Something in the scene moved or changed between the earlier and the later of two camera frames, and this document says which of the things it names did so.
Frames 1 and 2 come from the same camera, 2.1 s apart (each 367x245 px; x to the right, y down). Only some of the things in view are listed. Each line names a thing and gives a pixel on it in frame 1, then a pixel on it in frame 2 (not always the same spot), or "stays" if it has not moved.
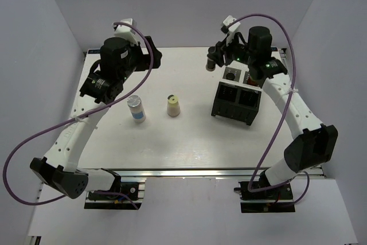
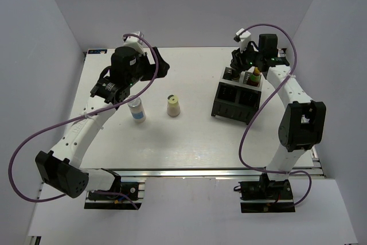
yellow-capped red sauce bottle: (251, 81) stays
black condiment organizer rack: (238, 96) stays
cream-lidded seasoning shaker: (173, 106) stays
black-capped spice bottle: (211, 65) to (235, 77)
